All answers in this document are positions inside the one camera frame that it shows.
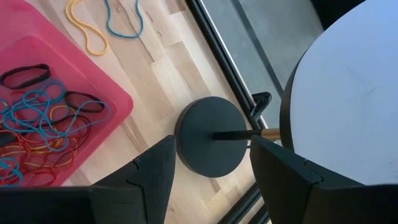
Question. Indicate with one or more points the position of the white globe table lamp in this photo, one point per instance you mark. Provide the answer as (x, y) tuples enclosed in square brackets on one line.
[(211, 118)]

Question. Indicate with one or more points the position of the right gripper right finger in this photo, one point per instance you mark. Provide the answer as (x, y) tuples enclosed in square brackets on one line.
[(311, 205)]

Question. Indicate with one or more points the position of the long red rubber band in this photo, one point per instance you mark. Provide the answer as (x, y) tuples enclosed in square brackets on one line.
[(46, 179)]

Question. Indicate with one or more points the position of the pink translucent plastic bin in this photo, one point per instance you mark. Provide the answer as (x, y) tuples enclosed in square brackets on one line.
[(31, 31)]

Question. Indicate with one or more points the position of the thick black rubber band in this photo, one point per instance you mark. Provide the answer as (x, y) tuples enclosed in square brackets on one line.
[(48, 71), (103, 107)]

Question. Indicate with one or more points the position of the black table edge rail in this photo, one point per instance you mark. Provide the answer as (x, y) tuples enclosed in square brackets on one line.
[(217, 49)]

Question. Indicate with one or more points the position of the large teal rubber band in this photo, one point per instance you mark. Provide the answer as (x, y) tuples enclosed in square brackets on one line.
[(126, 37)]

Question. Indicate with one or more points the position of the dark brown rubber band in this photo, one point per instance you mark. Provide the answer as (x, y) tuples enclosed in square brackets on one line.
[(90, 130)]

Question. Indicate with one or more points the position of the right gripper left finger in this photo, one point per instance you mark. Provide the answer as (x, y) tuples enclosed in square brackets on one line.
[(109, 208)]

